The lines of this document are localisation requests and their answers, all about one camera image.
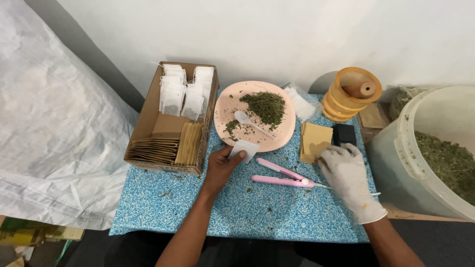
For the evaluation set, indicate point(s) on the group of filled tea bags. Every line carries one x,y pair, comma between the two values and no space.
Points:
183,92

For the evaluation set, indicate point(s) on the heap of dried green herbs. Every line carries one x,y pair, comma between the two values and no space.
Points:
266,106

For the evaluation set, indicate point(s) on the dried herbs in bucket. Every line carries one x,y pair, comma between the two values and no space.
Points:
451,163

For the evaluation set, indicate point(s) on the blue speckled table mat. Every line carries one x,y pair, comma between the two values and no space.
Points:
237,211

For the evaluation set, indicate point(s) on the white plastic spoon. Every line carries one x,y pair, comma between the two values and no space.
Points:
249,121

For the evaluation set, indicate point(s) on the yellow plastic spool holder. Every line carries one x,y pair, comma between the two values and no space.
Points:
343,102

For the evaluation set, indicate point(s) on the small black box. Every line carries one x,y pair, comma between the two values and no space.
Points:
344,134

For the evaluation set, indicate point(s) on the pink round plate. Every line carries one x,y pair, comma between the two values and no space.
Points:
276,129

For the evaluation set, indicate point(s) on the person's right hand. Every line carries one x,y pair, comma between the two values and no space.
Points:
349,181

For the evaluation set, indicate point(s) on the wooden cone spool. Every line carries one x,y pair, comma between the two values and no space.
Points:
359,89

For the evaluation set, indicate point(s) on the heap of yellow green cartons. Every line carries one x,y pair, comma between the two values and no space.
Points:
29,233

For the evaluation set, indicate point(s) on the clear plastic bag of herbs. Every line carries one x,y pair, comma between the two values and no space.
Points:
402,98

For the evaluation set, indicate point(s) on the upright row of brown envelopes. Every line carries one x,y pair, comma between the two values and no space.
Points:
190,142

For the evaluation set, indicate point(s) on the translucent plastic bucket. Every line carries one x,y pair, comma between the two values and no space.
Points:
404,170

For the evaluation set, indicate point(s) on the white tea bag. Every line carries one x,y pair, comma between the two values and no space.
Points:
245,149

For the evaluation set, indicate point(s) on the brown cardboard box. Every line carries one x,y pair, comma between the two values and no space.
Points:
163,128

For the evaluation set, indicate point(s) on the person's left hand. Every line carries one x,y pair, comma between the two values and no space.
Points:
218,170

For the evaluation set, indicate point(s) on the brown paper sheet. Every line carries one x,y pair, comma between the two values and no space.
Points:
372,117

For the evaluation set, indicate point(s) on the white woven sack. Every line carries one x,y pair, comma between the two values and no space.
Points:
55,129

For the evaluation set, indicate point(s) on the loose pile of brown envelopes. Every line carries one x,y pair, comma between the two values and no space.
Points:
313,139

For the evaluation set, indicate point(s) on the clear bag of tea filters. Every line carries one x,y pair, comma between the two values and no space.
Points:
301,103

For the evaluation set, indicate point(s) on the flat stack of brown envelopes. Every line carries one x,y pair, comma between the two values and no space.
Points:
155,150

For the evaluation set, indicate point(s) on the pink handheld heat sealer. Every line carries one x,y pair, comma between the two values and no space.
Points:
282,177

